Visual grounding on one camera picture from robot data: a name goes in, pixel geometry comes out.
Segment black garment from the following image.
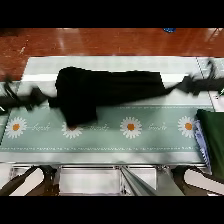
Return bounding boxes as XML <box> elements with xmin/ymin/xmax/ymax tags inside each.
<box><xmin>48</xmin><ymin>66</ymin><xmax>175</xmax><ymax>128</ymax></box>

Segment light blue garment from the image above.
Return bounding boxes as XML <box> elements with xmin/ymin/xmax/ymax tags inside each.
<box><xmin>193</xmin><ymin>119</ymin><xmax>212</xmax><ymax>168</ymax></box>

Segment blue object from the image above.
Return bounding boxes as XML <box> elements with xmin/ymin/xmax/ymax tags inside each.
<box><xmin>162</xmin><ymin>27</ymin><xmax>177</xmax><ymax>34</ymax></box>

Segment dark green garment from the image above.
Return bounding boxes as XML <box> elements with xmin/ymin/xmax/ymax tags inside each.
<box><xmin>195</xmin><ymin>108</ymin><xmax>224</xmax><ymax>181</ymax></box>

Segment silver frame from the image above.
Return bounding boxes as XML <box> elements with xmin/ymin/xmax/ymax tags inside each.
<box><xmin>0</xmin><ymin>161</ymin><xmax>224</xmax><ymax>197</ymax></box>

